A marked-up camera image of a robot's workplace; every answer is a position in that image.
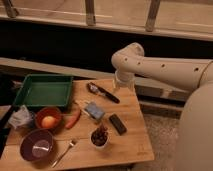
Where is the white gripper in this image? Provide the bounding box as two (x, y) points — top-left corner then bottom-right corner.
(114, 70), (135, 91)

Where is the silver fork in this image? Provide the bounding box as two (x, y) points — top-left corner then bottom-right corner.
(51, 139), (77, 168)

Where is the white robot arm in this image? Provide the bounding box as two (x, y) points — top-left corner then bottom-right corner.
(111, 42), (213, 171)

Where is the green plastic tray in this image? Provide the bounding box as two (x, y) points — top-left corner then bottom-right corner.
(13, 74), (73, 109)

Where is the blue sponge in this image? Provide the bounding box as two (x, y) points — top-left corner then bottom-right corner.
(84, 102), (105, 120)

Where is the black rectangular block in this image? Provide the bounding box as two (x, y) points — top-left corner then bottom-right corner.
(109, 114), (127, 135)

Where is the wooden table board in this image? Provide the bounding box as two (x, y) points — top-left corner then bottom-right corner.
(0, 80), (154, 171)

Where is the white cup with snacks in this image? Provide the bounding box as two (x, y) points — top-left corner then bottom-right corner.
(90, 125), (108, 148)

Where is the orange carrot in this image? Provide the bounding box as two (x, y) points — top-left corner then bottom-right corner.
(65, 110), (81, 129)

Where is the yellow orange fruit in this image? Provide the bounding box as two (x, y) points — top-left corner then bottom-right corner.
(41, 116), (56, 129)

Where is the orange bowl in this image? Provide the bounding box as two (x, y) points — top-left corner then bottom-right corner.
(35, 107), (62, 129)

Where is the crumpled plastic bag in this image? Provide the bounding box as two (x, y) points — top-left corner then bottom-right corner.
(9, 105), (33, 129)

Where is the purple bowl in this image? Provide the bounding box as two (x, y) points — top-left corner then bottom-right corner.
(20, 129), (54, 162)

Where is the black handled spoon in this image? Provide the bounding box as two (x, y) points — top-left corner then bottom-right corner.
(86, 82), (120, 103)

